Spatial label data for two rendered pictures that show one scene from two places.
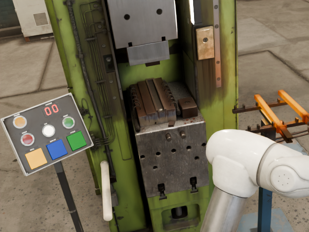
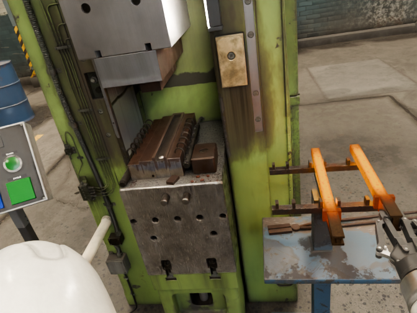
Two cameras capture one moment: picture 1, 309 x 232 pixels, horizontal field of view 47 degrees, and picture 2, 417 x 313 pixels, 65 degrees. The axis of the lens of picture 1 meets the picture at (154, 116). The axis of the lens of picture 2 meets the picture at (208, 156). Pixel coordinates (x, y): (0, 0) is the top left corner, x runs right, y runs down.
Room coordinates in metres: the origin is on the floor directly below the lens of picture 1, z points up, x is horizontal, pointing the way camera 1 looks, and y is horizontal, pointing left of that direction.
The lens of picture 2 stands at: (0.68, -0.47, 1.53)
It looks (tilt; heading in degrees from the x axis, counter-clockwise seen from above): 29 degrees down; 15
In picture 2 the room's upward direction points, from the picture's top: 10 degrees counter-clockwise
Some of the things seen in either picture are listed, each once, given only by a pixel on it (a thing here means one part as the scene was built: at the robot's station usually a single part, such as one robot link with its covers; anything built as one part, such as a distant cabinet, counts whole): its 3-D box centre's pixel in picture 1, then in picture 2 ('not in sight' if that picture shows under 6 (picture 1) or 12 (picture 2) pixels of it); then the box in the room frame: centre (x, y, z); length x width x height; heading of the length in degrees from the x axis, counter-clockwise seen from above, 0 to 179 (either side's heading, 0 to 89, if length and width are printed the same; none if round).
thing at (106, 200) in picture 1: (106, 189); (87, 257); (1.51, 0.32, 0.62); 0.44 x 0.05 x 0.05; 5
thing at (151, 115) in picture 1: (151, 99); (166, 141); (1.84, 0.00, 0.96); 0.42 x 0.20 x 0.09; 5
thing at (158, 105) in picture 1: (155, 93); (170, 133); (1.84, -0.02, 0.99); 0.42 x 0.05 x 0.01; 5
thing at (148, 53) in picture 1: (142, 40); (145, 54); (1.84, 0.00, 1.32); 0.42 x 0.20 x 0.10; 5
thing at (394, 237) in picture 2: not in sight; (394, 238); (1.25, -0.70, 0.99); 0.11 x 0.01 x 0.04; 6
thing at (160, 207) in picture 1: (172, 189); (206, 261); (1.85, -0.05, 0.23); 0.55 x 0.37 x 0.47; 5
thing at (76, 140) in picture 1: (76, 141); (21, 190); (1.44, 0.39, 1.01); 0.07 x 0.05 x 0.07; 120
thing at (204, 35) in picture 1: (204, 43); (231, 61); (1.79, -0.32, 1.27); 0.09 x 0.02 x 0.17; 95
